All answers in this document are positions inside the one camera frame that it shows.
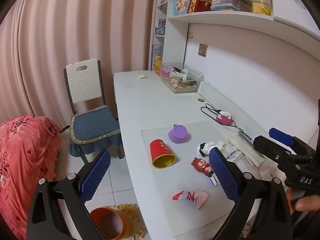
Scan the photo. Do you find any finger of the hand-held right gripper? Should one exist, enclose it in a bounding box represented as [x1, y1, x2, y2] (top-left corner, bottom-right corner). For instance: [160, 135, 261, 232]
[269, 127, 320, 160]
[253, 135, 300, 165]

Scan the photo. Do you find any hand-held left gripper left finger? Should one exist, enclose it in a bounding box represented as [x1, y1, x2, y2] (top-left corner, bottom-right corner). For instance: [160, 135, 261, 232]
[26, 149, 112, 240]

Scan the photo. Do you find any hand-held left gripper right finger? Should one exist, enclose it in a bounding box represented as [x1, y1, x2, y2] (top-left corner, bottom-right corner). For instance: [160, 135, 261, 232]
[209, 147, 293, 240]

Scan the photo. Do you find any white and black cloth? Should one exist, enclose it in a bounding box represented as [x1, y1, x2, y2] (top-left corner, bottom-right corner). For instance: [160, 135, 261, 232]
[196, 140, 227, 157]

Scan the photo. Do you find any orange waste bin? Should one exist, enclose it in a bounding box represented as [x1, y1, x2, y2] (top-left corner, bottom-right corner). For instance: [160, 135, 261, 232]
[89, 207, 132, 240]

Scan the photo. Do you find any person's right hand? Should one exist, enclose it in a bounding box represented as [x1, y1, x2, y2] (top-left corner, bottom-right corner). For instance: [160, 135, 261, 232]
[286, 187, 320, 215]

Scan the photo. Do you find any small white box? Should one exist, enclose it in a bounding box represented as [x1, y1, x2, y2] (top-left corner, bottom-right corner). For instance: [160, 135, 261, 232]
[224, 151, 242, 162]

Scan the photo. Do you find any red cartoon figure toy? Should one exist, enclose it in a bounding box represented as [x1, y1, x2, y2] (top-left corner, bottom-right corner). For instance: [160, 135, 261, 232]
[191, 157, 219, 187]

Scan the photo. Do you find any stack of cream papers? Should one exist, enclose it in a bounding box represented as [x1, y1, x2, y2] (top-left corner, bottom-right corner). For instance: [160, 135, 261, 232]
[228, 133, 266, 167]

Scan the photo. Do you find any red and white sock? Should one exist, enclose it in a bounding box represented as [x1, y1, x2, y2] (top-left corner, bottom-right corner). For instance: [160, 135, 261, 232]
[172, 189, 210, 210]

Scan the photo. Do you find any beige foam puzzle mat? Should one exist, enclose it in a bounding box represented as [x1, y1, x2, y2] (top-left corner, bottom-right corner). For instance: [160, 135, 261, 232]
[104, 203, 147, 240]

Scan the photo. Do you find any pink and white device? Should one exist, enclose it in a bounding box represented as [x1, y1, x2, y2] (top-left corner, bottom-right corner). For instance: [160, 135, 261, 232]
[215, 110, 233, 126]

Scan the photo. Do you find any blue seat cushion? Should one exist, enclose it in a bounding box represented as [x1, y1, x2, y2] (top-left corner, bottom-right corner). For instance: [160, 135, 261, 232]
[69, 105, 123, 157]

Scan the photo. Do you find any purple silicone cup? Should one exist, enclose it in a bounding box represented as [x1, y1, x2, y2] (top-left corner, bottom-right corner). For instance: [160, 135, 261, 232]
[168, 124, 188, 144]

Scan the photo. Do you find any translucent textured table mat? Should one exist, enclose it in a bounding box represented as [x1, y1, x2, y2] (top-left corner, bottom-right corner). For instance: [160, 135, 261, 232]
[140, 120, 253, 237]

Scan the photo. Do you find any red cup with gold inside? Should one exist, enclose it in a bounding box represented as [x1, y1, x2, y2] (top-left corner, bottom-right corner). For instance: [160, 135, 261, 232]
[149, 138, 177, 169]

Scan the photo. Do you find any pink printed blanket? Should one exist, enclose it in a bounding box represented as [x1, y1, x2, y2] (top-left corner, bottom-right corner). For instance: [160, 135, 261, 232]
[0, 115, 62, 240]

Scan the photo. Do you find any clear plastic organizer box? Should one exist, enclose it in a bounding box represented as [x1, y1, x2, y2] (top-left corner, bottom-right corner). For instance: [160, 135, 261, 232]
[155, 62, 204, 94]

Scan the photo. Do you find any white and dark chair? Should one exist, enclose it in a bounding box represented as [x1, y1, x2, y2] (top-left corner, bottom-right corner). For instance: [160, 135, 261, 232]
[63, 59, 125, 164]

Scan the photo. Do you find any yellow baby bottle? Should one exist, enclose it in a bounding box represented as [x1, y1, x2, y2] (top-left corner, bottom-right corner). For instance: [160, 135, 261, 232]
[251, 0, 272, 16]

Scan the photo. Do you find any stack of pastel boxes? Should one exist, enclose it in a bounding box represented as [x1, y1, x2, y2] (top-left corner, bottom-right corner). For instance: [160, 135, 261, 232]
[211, 0, 251, 12]

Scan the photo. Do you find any white bookcase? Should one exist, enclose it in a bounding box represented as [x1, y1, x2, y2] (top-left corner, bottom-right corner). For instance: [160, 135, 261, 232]
[150, 0, 170, 72]

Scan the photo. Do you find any red gift bag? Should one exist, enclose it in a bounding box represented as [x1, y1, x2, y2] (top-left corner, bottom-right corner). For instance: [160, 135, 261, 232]
[187, 0, 206, 13]

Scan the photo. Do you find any colourful picture box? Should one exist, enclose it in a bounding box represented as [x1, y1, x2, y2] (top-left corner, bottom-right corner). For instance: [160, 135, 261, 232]
[174, 0, 193, 16]

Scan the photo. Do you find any black cable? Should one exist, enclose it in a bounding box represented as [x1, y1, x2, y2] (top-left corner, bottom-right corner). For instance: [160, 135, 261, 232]
[200, 103, 253, 140]

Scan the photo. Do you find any white wall shelf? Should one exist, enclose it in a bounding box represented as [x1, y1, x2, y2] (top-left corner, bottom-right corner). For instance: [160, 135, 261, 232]
[166, 0, 320, 43]

